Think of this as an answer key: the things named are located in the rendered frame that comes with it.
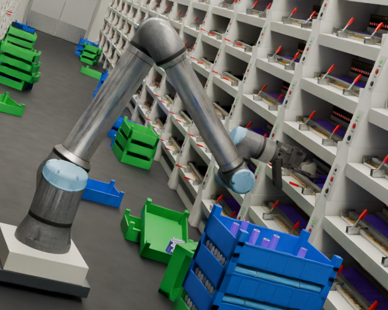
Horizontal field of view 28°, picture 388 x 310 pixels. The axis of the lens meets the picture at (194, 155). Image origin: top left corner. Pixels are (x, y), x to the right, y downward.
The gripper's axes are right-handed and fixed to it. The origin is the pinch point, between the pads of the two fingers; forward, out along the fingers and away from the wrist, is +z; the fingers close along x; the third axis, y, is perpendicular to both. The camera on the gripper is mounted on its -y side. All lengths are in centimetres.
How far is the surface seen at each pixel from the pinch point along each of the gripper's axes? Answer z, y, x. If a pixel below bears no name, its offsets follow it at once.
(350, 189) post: -1.9, 4.7, -34.6
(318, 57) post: -6, 42, 35
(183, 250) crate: -37, -43, -5
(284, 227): 1.1, -23.7, 7.6
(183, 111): 0, -21, 243
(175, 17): -7, 35, 385
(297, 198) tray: -5.6, -9.3, -6.7
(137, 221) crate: -39, -59, 70
